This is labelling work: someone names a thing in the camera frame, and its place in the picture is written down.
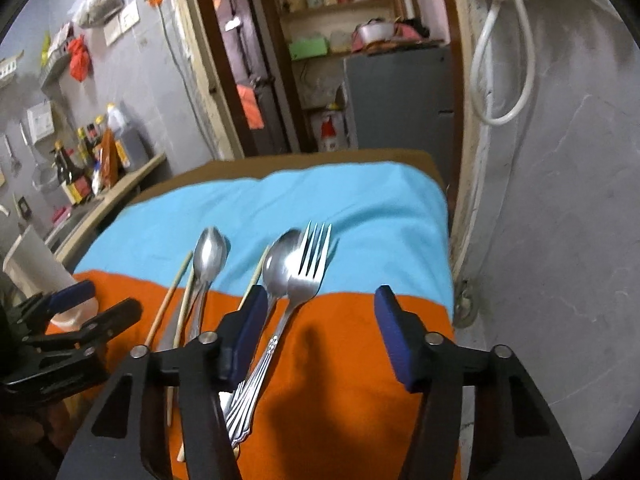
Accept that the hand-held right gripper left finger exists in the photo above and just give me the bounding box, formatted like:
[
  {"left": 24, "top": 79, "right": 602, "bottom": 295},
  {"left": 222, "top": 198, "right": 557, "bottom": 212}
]
[{"left": 55, "top": 285, "right": 271, "bottom": 480}]

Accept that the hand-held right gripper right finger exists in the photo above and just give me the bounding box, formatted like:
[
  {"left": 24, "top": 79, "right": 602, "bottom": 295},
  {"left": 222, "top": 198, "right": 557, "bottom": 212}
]
[{"left": 374, "top": 285, "right": 583, "bottom": 480}]

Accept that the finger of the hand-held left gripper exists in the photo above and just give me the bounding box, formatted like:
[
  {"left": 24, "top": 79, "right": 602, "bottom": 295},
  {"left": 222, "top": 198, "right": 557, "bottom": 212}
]
[
  {"left": 25, "top": 297, "right": 144, "bottom": 362},
  {"left": 15, "top": 280, "right": 97, "bottom": 330}
]

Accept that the white utensil holder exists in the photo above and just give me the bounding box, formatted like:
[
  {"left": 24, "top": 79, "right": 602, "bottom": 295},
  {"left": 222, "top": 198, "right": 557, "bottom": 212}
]
[{"left": 2, "top": 225, "right": 99, "bottom": 332}]

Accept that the grey metal utensil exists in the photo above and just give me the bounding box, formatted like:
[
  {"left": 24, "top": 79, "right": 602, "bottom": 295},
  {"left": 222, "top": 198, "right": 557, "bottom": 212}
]
[{"left": 157, "top": 297, "right": 183, "bottom": 353}]

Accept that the steel sink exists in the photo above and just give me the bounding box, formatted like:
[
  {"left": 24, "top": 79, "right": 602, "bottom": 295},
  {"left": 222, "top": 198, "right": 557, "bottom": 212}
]
[{"left": 44, "top": 205, "right": 103, "bottom": 253}]

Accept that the steel fork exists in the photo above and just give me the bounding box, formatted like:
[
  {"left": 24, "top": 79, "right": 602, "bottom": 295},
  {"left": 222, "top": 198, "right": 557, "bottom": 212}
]
[{"left": 225, "top": 221, "right": 333, "bottom": 448}]

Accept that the large steel spoon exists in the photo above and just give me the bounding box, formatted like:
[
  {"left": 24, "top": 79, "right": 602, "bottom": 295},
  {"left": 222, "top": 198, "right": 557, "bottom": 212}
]
[{"left": 220, "top": 229, "right": 304, "bottom": 421}]

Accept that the small steel spoon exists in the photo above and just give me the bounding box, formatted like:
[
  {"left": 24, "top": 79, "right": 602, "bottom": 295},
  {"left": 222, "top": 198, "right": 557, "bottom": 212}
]
[{"left": 186, "top": 226, "right": 230, "bottom": 343}]

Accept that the dark soy sauce bottle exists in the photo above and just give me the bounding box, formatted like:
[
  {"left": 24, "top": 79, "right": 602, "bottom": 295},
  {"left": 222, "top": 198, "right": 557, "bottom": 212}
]
[{"left": 52, "top": 140, "right": 94, "bottom": 207}]

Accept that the blue and orange cloth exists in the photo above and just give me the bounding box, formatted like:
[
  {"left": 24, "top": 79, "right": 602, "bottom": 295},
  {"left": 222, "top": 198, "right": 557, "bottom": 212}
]
[{"left": 45, "top": 160, "right": 463, "bottom": 480}]

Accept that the red seasoning packet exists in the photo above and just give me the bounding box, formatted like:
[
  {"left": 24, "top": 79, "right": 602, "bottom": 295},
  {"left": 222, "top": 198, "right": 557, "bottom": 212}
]
[{"left": 98, "top": 127, "right": 120, "bottom": 190}]

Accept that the hanging metal tool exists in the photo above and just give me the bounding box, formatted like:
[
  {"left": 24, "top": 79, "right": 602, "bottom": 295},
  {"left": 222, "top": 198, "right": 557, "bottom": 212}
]
[{"left": 2, "top": 135, "right": 24, "bottom": 177}]

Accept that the large oil jug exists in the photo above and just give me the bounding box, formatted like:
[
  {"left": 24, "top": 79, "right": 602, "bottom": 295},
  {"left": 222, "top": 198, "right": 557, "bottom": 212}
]
[{"left": 106, "top": 103, "right": 151, "bottom": 172}]

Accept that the red and white plastic bottle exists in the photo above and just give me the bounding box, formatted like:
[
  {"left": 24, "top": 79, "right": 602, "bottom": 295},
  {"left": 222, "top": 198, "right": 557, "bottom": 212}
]
[{"left": 320, "top": 104, "right": 349, "bottom": 153}]

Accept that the red plastic bag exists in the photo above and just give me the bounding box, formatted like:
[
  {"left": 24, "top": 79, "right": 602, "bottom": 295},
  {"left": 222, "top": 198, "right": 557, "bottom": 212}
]
[{"left": 67, "top": 35, "right": 94, "bottom": 84}]

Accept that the grey washing machine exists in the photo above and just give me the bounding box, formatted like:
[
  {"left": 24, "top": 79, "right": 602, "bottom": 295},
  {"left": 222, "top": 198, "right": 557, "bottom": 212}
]
[{"left": 342, "top": 42, "right": 457, "bottom": 153}]

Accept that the dark brown door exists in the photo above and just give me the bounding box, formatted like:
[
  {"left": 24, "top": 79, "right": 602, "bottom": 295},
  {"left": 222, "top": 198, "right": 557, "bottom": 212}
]
[{"left": 192, "top": 0, "right": 301, "bottom": 157}]

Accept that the green box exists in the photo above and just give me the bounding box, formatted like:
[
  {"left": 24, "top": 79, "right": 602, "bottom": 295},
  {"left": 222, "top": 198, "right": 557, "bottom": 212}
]
[{"left": 289, "top": 37, "right": 329, "bottom": 62}]

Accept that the metal pot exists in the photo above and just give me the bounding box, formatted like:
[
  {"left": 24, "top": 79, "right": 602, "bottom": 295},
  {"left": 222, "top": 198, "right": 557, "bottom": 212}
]
[{"left": 356, "top": 20, "right": 397, "bottom": 47}]

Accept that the wooden shelf unit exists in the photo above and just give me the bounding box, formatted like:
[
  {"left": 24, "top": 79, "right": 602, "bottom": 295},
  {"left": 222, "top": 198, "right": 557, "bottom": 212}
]
[{"left": 267, "top": 0, "right": 403, "bottom": 154}]

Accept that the hanging wire strainer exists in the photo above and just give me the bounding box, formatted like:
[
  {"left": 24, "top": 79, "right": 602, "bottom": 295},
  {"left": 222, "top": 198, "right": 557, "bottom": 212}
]
[{"left": 19, "top": 121, "right": 60, "bottom": 194}]

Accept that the white wall box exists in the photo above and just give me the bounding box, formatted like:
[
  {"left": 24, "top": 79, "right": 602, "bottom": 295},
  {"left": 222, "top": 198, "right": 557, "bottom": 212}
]
[{"left": 26, "top": 101, "right": 55, "bottom": 142}]

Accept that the grey wall shelf basket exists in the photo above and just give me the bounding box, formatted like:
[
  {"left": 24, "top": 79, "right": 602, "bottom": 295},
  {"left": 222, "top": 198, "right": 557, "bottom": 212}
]
[{"left": 39, "top": 50, "right": 72, "bottom": 87}]

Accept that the white wall rack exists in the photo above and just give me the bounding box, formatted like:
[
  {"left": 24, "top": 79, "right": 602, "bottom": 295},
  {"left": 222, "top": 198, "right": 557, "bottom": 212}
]
[{"left": 0, "top": 50, "right": 25, "bottom": 84}]

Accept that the white hose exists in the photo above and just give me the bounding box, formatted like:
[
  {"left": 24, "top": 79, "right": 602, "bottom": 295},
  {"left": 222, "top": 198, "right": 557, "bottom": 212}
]
[{"left": 470, "top": 0, "right": 537, "bottom": 127}]

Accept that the thin power cable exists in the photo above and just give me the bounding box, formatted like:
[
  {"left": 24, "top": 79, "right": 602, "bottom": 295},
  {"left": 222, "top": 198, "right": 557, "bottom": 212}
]
[{"left": 156, "top": 5, "right": 217, "bottom": 162}]

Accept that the white wall socket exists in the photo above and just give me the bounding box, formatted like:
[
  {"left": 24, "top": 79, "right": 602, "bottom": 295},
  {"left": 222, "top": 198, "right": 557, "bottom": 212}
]
[{"left": 118, "top": 0, "right": 141, "bottom": 32}]

